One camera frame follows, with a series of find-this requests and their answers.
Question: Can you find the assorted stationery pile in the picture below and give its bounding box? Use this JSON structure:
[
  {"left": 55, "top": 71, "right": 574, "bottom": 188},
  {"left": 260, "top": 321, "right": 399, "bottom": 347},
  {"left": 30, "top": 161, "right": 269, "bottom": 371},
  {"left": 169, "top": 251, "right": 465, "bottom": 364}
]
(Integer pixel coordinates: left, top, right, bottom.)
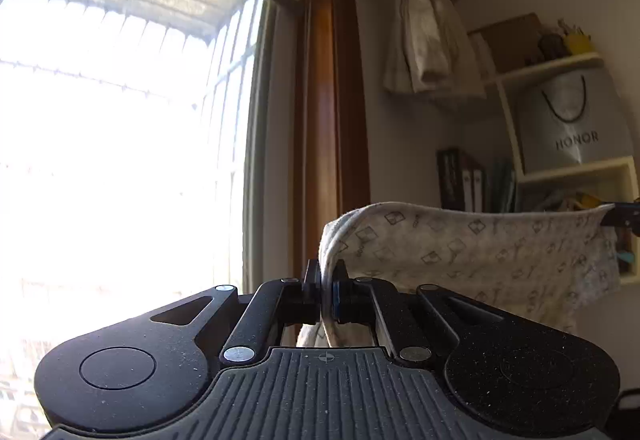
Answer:
[{"left": 615, "top": 227, "right": 639, "bottom": 277}]

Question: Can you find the grey paper bag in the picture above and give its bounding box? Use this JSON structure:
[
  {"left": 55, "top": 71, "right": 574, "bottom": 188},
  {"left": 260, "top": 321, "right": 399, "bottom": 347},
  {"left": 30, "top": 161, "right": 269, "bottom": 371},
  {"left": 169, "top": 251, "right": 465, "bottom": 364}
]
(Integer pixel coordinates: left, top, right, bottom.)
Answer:
[{"left": 515, "top": 67, "right": 634, "bottom": 174}]

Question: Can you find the dark ornament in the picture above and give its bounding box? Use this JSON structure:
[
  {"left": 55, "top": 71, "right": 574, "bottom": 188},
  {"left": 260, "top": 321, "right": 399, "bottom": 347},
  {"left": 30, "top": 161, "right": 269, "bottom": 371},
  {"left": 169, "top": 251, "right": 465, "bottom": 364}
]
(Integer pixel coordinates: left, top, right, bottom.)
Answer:
[{"left": 537, "top": 32, "right": 569, "bottom": 62}]

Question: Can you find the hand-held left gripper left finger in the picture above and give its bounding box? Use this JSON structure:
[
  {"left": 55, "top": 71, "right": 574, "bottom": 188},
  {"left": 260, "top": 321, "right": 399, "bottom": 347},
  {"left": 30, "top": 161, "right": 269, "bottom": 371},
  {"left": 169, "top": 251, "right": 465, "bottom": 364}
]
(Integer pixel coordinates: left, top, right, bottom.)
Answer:
[{"left": 150, "top": 259, "right": 324, "bottom": 366}]

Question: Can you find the yellow ornament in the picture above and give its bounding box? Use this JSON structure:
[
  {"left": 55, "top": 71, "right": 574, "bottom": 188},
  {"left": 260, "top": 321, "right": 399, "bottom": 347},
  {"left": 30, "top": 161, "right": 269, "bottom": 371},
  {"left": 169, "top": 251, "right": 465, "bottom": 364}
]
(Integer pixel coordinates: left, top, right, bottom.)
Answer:
[{"left": 559, "top": 19, "right": 594, "bottom": 56}]

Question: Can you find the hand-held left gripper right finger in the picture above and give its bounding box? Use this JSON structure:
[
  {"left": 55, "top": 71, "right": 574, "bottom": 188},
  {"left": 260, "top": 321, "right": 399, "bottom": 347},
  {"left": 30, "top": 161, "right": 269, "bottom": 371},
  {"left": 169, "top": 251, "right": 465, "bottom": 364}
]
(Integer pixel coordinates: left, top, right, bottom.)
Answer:
[{"left": 329, "top": 259, "right": 505, "bottom": 366}]

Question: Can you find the white patterned shirt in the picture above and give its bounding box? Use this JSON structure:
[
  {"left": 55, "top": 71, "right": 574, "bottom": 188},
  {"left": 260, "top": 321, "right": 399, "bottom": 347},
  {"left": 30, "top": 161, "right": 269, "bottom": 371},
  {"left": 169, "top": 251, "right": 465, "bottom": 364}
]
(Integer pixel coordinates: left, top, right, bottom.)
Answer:
[{"left": 296, "top": 201, "right": 622, "bottom": 350}]

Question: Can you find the knotted cream curtain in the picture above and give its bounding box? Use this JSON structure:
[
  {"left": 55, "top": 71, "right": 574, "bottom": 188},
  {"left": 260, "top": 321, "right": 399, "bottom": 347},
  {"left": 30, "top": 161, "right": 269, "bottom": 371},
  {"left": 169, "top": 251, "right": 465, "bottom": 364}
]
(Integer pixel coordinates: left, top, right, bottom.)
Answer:
[{"left": 368, "top": 0, "right": 487, "bottom": 97}]

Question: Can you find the black book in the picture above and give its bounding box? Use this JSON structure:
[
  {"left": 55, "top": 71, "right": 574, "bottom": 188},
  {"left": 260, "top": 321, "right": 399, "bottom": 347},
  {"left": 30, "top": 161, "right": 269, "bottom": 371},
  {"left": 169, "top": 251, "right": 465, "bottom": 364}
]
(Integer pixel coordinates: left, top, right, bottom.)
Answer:
[{"left": 437, "top": 148, "right": 464, "bottom": 211}]

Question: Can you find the wooden window frame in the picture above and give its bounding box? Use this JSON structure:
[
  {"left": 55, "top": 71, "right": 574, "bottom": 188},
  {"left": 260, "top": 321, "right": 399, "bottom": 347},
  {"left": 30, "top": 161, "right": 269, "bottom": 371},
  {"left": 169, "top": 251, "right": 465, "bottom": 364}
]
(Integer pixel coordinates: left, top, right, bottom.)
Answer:
[{"left": 292, "top": 0, "right": 372, "bottom": 293}]

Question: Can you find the cream wall shelf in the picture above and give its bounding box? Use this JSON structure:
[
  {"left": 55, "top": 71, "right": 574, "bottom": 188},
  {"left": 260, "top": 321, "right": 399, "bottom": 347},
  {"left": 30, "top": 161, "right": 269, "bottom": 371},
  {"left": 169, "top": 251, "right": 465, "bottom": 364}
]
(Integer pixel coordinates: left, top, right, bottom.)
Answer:
[{"left": 469, "top": 51, "right": 640, "bottom": 287}]

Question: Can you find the white binder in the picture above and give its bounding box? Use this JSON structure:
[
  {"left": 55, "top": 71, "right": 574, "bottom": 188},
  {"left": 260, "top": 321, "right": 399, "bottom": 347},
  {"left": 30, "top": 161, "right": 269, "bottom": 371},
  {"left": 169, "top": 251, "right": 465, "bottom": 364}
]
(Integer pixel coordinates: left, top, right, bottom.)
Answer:
[
  {"left": 472, "top": 167, "right": 486, "bottom": 214},
  {"left": 460, "top": 167, "right": 474, "bottom": 213}
]

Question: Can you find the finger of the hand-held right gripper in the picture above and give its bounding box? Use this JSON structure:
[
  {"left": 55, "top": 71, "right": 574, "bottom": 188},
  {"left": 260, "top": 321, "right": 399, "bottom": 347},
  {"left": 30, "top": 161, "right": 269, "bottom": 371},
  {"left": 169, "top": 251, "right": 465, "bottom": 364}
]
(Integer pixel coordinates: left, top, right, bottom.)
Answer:
[{"left": 601, "top": 201, "right": 640, "bottom": 237}]

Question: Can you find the cardboard box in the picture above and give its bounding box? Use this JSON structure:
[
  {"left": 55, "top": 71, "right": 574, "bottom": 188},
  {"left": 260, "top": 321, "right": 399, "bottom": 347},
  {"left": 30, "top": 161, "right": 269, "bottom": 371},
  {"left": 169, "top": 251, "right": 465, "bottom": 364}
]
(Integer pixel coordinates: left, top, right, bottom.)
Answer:
[{"left": 480, "top": 12, "right": 547, "bottom": 74}]

